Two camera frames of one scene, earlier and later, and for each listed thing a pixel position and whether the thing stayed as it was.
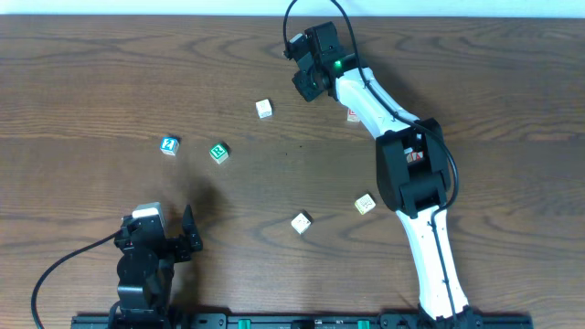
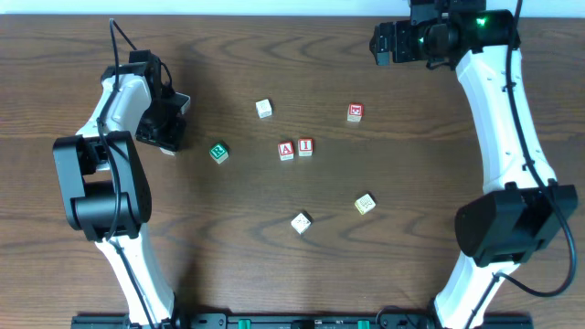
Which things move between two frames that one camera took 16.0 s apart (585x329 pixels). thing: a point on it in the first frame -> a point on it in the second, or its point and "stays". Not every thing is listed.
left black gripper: x=171 y=247 -> x=164 y=135
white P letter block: x=264 y=108 stays
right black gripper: x=303 y=61 -> x=393 y=41
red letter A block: x=413 y=156 -> x=286 y=151
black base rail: x=460 y=321 stays
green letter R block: x=218 y=153 stays
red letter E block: x=352 y=116 stays
